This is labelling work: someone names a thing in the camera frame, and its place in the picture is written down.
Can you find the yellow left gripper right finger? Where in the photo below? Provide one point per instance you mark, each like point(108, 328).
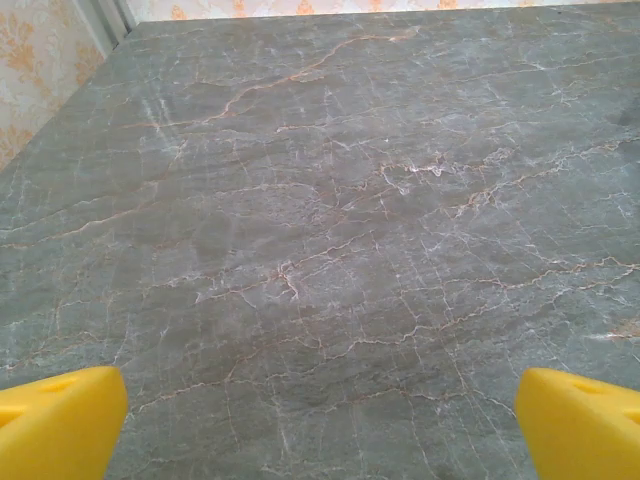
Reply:
point(585, 430)

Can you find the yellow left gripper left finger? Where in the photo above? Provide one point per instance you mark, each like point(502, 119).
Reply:
point(55, 425)

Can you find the aluminium frame corner post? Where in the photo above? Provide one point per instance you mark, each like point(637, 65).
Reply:
point(112, 22)

